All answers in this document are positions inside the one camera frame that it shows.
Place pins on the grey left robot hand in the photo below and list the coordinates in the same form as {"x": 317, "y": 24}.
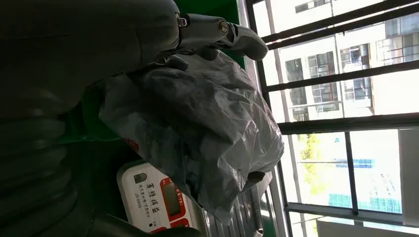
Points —
{"x": 82, "y": 39}

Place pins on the grey courier bag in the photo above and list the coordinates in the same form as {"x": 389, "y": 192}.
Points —
{"x": 196, "y": 124}

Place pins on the electronic scale steel tray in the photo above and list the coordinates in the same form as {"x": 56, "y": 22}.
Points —
{"x": 147, "y": 202}

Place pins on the white building outside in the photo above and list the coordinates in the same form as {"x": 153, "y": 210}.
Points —
{"x": 356, "y": 42}

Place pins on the black window frame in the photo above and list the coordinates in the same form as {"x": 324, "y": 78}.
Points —
{"x": 343, "y": 124}

